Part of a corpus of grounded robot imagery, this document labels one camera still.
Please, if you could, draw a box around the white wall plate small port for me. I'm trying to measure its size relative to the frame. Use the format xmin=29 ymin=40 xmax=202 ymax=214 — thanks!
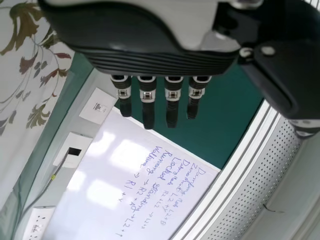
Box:
xmin=78 ymin=87 xmax=118 ymax=126

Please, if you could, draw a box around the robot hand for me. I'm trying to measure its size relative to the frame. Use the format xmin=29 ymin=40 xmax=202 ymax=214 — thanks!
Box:
xmin=37 ymin=0 xmax=320 ymax=140

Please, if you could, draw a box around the thin black wire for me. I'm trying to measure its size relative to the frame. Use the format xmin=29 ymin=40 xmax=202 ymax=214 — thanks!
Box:
xmin=261 ymin=203 xmax=286 ymax=215

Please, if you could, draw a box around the white wall plate black opening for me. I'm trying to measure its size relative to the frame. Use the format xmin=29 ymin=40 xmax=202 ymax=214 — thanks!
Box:
xmin=52 ymin=131 xmax=94 ymax=171

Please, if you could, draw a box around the thin grey cable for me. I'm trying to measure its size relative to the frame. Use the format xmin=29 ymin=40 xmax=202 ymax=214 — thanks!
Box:
xmin=21 ymin=153 xmax=70 ymax=216

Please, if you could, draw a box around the white plate brown leaf pattern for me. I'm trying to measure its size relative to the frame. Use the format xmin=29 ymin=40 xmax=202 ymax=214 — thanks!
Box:
xmin=0 ymin=0 xmax=76 ymax=141

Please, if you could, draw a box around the white perforated cable duct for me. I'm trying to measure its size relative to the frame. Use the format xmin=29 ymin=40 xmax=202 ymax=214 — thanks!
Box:
xmin=209 ymin=117 xmax=303 ymax=240

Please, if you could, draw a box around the whiteboard with blue handwriting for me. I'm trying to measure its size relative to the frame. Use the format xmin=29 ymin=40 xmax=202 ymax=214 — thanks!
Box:
xmin=44 ymin=107 xmax=221 ymax=240

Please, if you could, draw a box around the white power socket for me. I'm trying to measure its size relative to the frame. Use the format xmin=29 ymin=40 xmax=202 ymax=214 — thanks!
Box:
xmin=21 ymin=206 xmax=57 ymax=240

